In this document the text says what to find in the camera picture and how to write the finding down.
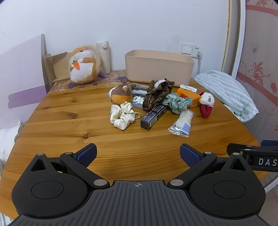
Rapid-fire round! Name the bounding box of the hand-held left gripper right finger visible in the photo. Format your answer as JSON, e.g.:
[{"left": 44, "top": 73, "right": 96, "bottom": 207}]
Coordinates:
[{"left": 168, "top": 143, "right": 250, "bottom": 189}]

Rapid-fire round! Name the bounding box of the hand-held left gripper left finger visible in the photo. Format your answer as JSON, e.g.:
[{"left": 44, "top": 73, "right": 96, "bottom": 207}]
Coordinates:
[{"left": 29, "top": 143, "right": 110, "bottom": 190}]

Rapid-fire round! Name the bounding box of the clear plastic packet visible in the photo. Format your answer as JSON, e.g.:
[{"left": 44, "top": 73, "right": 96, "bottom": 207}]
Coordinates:
[{"left": 168, "top": 109, "right": 195, "bottom": 138}]

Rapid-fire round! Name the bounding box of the cream scrunchie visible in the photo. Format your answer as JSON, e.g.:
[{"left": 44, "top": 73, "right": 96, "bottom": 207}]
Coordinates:
[{"left": 110, "top": 102, "right": 135, "bottom": 130}]

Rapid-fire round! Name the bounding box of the long black cosmetic box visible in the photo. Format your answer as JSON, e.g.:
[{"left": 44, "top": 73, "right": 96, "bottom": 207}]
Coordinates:
[{"left": 140, "top": 104, "right": 167, "bottom": 131}]

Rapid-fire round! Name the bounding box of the green plaid scrunchie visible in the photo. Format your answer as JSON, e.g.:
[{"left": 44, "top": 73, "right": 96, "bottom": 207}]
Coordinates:
[{"left": 163, "top": 92, "right": 193, "bottom": 114}]

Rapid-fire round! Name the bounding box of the white and red doll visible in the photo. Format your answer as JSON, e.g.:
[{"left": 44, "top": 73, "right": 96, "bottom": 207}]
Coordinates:
[{"left": 199, "top": 91, "right": 215, "bottom": 119}]

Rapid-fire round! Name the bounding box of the orange bottle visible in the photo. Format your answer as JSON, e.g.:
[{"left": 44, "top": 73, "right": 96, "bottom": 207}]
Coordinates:
[{"left": 176, "top": 87, "right": 201, "bottom": 108}]

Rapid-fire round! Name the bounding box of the blue white patterned box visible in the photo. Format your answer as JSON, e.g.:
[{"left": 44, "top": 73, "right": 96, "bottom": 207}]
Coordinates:
[
  {"left": 180, "top": 84, "right": 198, "bottom": 93},
  {"left": 132, "top": 94, "right": 145, "bottom": 108}
]

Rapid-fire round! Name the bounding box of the brown plaid scrunchie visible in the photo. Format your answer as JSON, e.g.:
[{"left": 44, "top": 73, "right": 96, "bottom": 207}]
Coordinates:
[{"left": 142, "top": 80, "right": 175, "bottom": 109}]

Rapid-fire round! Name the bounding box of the small brown fox plush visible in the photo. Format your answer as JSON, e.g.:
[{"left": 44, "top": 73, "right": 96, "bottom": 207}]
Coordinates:
[{"left": 108, "top": 79, "right": 133, "bottom": 106}]

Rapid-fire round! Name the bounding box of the brown cream furry hair clip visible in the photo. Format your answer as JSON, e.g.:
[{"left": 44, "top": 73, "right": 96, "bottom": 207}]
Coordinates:
[{"left": 149, "top": 79, "right": 166, "bottom": 90}]

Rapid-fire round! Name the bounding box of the beige plastic container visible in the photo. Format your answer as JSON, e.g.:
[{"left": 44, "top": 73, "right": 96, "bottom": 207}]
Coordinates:
[{"left": 125, "top": 50, "right": 194, "bottom": 85}]

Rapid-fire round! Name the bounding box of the striped light green blanket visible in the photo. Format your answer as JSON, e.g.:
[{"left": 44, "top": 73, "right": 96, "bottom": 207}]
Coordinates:
[{"left": 194, "top": 70, "right": 259, "bottom": 123}]

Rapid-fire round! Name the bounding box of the grey cloth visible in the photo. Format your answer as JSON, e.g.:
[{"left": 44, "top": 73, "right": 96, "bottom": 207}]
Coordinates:
[{"left": 15, "top": 121, "right": 26, "bottom": 142}]

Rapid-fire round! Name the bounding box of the pink floral bed headboard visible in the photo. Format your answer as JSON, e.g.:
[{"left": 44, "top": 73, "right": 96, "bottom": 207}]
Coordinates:
[{"left": 222, "top": 0, "right": 278, "bottom": 194}]

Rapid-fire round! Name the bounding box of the white printed bedding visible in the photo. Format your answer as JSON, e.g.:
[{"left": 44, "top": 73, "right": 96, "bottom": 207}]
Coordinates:
[{"left": 0, "top": 127, "right": 24, "bottom": 218}]

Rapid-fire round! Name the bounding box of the orange white hamster plush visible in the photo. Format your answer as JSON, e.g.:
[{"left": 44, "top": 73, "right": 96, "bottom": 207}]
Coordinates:
[{"left": 68, "top": 44, "right": 102, "bottom": 84}]

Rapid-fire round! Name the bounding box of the open cardboard box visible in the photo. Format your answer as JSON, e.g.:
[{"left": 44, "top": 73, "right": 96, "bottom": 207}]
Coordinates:
[{"left": 41, "top": 52, "right": 72, "bottom": 87}]

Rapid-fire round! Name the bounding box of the white bottle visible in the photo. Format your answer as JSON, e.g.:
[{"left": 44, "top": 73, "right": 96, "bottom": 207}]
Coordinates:
[{"left": 96, "top": 41, "right": 111, "bottom": 74}]

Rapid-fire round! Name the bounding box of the white and purple board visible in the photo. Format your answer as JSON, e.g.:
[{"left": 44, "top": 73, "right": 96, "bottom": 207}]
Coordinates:
[{"left": 0, "top": 34, "right": 47, "bottom": 128}]

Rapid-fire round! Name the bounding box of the white plug with cable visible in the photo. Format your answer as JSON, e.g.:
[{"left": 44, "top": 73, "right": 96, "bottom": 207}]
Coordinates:
[{"left": 195, "top": 51, "right": 203, "bottom": 75}]

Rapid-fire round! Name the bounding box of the white wall switch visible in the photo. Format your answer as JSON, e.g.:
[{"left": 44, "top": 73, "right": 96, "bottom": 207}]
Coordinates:
[{"left": 180, "top": 43, "right": 193, "bottom": 55}]

